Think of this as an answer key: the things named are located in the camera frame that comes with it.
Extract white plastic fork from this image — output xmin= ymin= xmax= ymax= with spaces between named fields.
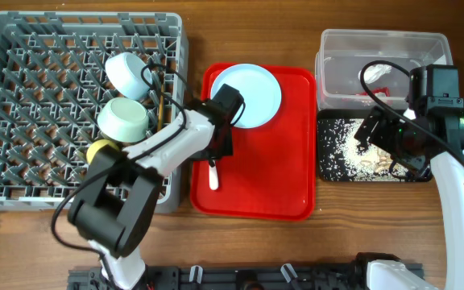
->
xmin=209 ymin=159 xmax=219 ymax=191

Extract red snack wrapper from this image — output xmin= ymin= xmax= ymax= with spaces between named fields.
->
xmin=356 ymin=87 xmax=390 ymax=97

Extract light blue round plate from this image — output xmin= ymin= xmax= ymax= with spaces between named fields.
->
xmin=210 ymin=64 xmax=282 ymax=129

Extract single wooden chopstick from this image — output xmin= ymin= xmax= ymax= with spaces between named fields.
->
xmin=157 ymin=84 xmax=164 ymax=131

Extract white tissue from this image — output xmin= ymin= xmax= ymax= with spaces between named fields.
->
xmin=363 ymin=64 xmax=392 ymax=85

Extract green plastic bowl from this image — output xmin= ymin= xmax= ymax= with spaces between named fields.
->
xmin=97 ymin=97 xmax=149 ymax=143

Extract light blue small bowl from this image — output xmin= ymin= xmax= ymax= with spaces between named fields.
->
xmin=105 ymin=52 xmax=152 ymax=101

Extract yellow plastic cup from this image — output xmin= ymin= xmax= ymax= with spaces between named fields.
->
xmin=86 ymin=139 xmax=120 ymax=164

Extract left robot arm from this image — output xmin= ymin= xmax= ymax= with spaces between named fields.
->
xmin=68 ymin=85 xmax=246 ymax=289

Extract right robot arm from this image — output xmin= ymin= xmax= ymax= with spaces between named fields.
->
xmin=355 ymin=60 xmax=464 ymax=289

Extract grey plastic dishwasher rack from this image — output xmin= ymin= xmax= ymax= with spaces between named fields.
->
xmin=0 ymin=11 xmax=189 ymax=211

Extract red plastic serving tray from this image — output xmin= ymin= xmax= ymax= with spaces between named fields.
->
xmin=190 ymin=65 xmax=317 ymax=221

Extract spilled rice and scraps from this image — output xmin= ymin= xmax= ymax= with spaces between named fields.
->
xmin=319 ymin=118 xmax=410 ymax=178

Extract black rectangular tray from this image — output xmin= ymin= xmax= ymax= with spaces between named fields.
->
xmin=315 ymin=109 xmax=434 ymax=184

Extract clear plastic bin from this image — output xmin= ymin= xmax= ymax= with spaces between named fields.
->
xmin=315 ymin=29 xmax=454 ymax=110

